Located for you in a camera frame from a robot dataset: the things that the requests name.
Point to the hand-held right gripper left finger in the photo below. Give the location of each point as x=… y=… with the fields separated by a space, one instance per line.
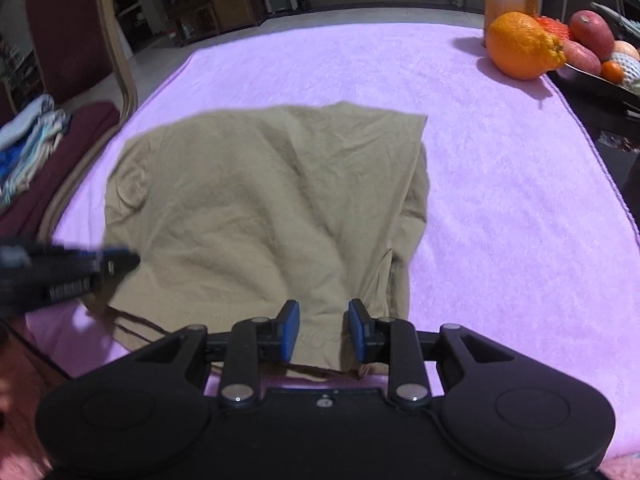
x=290 y=331

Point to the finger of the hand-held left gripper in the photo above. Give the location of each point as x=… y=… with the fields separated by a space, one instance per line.
x=120 y=262

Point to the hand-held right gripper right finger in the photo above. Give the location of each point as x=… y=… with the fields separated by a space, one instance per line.
x=357 y=331

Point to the khaki cloth garment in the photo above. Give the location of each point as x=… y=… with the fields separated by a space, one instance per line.
x=250 y=200

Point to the stack of folded clothes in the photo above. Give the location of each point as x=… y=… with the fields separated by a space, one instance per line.
x=27 y=145

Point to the pink fleece clothing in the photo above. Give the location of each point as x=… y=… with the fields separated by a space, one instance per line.
x=20 y=440

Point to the pink fleece blanket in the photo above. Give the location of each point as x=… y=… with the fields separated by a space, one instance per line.
x=500 y=185

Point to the dark red gold-framed chair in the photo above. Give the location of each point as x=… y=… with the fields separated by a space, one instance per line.
x=70 y=35

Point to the large knobbed orange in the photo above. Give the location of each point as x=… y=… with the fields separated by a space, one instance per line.
x=520 y=47

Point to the black fruit tray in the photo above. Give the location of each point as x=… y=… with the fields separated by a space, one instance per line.
x=585 y=85

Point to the red apple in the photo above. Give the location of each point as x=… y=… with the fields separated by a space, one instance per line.
x=582 y=57
x=592 y=32

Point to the orange mesh-wrapped fruit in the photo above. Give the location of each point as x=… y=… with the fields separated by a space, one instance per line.
x=555 y=27

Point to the small tangerine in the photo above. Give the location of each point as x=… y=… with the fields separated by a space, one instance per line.
x=611 y=71

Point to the white foam-netted fruit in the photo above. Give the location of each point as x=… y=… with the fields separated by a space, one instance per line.
x=629 y=71

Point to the pale pink apple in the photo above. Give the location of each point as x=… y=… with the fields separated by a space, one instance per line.
x=627 y=50

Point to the chrome office chair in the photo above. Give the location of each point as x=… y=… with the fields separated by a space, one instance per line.
x=622 y=17

